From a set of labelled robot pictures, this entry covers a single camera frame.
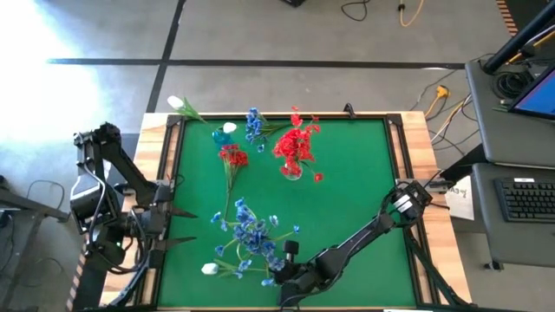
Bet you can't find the green table mat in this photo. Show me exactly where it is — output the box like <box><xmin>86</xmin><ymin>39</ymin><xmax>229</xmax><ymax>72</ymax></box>
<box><xmin>158</xmin><ymin>119</ymin><xmax>417</xmax><ymax>308</ymax></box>

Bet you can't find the black diagonal pole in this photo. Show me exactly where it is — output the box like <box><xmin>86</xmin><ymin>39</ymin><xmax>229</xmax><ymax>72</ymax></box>
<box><xmin>482</xmin><ymin>0</ymin><xmax>555</xmax><ymax>75</ymax></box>

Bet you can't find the coiled black cable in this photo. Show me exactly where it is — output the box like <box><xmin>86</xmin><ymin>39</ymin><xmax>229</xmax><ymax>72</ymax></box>
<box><xmin>493</xmin><ymin>68</ymin><xmax>535</xmax><ymax>101</ymax></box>

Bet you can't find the black table frame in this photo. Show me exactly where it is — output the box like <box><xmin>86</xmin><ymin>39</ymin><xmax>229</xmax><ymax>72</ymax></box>
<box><xmin>145</xmin><ymin>113</ymin><xmax>434</xmax><ymax>311</ymax></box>

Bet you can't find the clear textured glass vase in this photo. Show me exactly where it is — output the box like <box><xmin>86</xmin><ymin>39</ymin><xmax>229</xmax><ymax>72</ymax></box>
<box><xmin>282</xmin><ymin>163</ymin><xmax>304</xmax><ymax>182</ymax></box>

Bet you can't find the yellow plug with cable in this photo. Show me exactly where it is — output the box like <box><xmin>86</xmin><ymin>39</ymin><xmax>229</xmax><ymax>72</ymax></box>
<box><xmin>423</xmin><ymin>85</ymin><xmax>451</xmax><ymax>119</ymax></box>

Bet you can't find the grey desk top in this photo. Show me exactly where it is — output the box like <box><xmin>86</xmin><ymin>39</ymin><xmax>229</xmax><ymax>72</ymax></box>
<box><xmin>465</xmin><ymin>58</ymin><xmax>555</xmax><ymax>170</ymax></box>

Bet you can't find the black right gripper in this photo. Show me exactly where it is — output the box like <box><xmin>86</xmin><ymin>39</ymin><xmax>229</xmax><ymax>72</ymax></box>
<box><xmin>277</xmin><ymin>240</ymin><xmax>320</xmax><ymax>308</ymax></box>

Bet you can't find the white floor cable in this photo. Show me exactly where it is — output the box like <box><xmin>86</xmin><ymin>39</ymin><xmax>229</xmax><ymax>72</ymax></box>
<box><xmin>431</xmin><ymin>94</ymin><xmax>473</xmax><ymax>144</ymax></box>

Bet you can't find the black striped-edge floor mat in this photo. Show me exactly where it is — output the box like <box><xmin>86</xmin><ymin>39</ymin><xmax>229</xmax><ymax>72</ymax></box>
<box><xmin>64</xmin><ymin>133</ymin><xmax>140</xmax><ymax>312</ymax></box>

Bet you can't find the black diagonal strut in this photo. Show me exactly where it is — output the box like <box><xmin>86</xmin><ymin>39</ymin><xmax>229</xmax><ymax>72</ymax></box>
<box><xmin>398</xmin><ymin>207</ymin><xmax>469</xmax><ymax>309</ymax></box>
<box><xmin>108</xmin><ymin>259</ymin><xmax>151</xmax><ymax>309</ymax></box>

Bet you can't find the blue glass vase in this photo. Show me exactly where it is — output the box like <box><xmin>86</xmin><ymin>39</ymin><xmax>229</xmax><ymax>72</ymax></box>
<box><xmin>212</xmin><ymin>129</ymin><xmax>232</xmax><ymax>149</ymax></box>

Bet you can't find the black computer keyboard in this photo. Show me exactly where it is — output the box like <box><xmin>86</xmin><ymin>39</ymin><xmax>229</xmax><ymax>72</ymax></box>
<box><xmin>495</xmin><ymin>178</ymin><xmax>555</xmax><ymax>224</ymax></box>

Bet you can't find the laptop with blue screen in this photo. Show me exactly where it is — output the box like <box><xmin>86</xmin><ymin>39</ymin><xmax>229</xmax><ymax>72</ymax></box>
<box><xmin>509</xmin><ymin>64</ymin><xmax>555</xmax><ymax>121</ymax></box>

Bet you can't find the grey metal stand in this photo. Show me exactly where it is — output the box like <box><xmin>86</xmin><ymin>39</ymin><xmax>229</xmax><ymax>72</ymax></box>
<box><xmin>0</xmin><ymin>175</ymin><xmax>73</xmax><ymax>312</ymax></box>

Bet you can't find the yellow floor cable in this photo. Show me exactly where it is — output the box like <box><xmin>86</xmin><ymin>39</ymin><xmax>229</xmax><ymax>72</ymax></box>
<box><xmin>398</xmin><ymin>0</ymin><xmax>427</xmax><ymax>28</ymax></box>

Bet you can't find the grey keyboard shelf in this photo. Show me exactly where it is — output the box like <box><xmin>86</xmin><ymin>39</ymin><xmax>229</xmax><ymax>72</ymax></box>
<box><xmin>471</xmin><ymin>162</ymin><xmax>555</xmax><ymax>269</ymax></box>

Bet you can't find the black floor cable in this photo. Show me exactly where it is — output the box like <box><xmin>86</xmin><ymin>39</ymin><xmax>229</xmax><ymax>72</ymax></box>
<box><xmin>340</xmin><ymin>0</ymin><xmax>369</xmax><ymax>23</ymax></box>

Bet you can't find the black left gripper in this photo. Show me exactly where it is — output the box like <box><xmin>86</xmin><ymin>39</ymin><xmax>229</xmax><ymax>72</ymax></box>
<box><xmin>138</xmin><ymin>184</ymin><xmax>199</xmax><ymax>270</ymax></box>

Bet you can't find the white paper sheet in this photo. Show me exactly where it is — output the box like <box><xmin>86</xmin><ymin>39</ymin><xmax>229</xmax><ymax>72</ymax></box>
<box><xmin>444</xmin><ymin>175</ymin><xmax>476</xmax><ymax>221</ymax></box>

